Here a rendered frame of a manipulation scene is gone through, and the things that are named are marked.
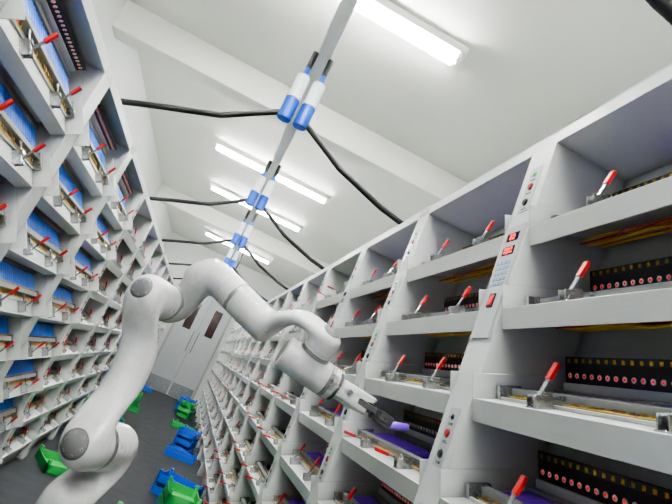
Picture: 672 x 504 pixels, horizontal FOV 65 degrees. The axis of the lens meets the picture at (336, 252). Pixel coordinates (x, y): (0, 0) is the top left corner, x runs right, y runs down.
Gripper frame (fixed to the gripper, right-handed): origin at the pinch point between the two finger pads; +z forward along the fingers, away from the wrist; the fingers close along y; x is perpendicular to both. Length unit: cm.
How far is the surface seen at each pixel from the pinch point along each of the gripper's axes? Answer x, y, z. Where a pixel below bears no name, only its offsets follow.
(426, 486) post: 8.6, -26.2, 4.9
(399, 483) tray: 11.0, -12.1, 6.2
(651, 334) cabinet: -36, -52, 17
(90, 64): -43, 38, -127
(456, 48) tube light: -179, 86, -28
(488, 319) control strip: -27.5, -29.5, -1.8
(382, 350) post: -21.8, 37.3, 2.6
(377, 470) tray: 11.2, 2.9, 6.6
